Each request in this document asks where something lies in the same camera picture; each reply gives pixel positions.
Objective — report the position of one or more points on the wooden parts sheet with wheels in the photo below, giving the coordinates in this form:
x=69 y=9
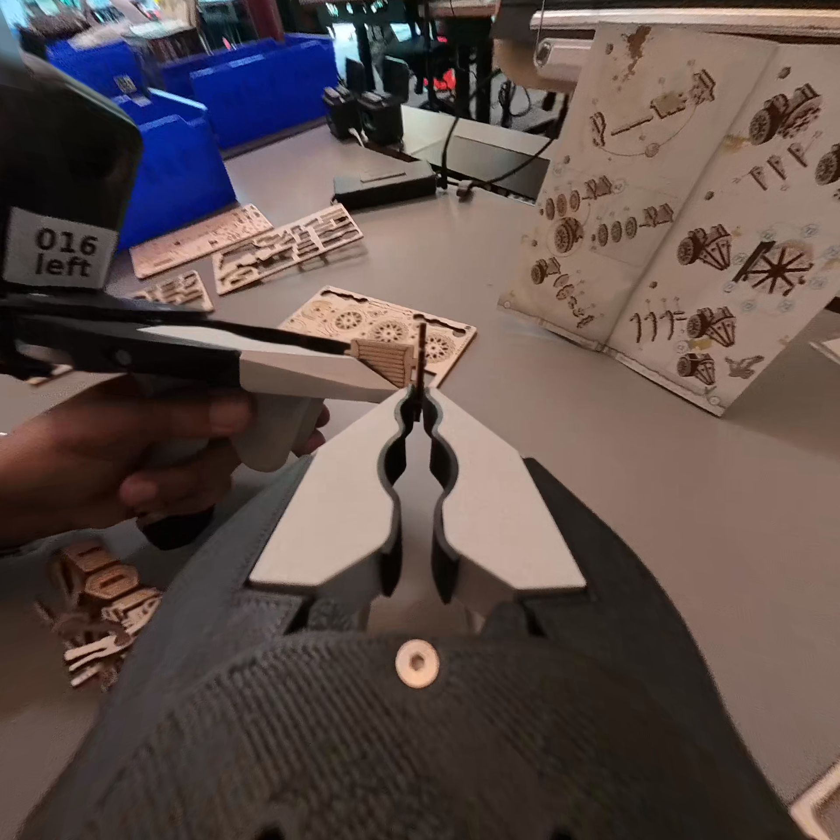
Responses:
x=315 y=321

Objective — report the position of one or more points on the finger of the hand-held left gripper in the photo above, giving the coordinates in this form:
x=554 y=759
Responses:
x=295 y=371
x=262 y=334

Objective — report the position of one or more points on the black flat box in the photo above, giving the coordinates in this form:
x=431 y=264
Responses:
x=387 y=187

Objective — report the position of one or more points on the grey desk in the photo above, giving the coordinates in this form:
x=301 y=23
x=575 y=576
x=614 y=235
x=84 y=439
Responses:
x=656 y=525

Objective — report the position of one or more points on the engraved wooden parts sheet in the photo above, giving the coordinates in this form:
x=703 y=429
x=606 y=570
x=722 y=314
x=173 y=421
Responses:
x=197 y=243

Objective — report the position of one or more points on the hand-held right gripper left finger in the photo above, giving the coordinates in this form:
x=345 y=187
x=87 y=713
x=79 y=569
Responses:
x=328 y=518

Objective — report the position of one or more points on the person's left hand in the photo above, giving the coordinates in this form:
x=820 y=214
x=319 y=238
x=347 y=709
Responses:
x=98 y=459

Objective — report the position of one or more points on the slotted wooden parts sheet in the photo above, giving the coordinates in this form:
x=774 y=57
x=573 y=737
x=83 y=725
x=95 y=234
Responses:
x=289 y=246

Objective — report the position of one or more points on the pile of wooden model pieces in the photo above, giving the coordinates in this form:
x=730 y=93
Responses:
x=98 y=590

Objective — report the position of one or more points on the small wooden parts sheet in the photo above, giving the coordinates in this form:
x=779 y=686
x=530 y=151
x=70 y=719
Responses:
x=177 y=292

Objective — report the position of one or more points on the model instruction booklet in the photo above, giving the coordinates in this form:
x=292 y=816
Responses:
x=656 y=197

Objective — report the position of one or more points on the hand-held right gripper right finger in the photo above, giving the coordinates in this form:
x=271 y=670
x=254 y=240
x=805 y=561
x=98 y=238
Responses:
x=505 y=525

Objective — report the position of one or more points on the ribbed wooden model panel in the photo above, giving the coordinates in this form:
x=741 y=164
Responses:
x=384 y=361

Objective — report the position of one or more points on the black battery charger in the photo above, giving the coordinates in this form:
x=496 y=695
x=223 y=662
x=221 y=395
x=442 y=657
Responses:
x=340 y=115
x=380 y=121

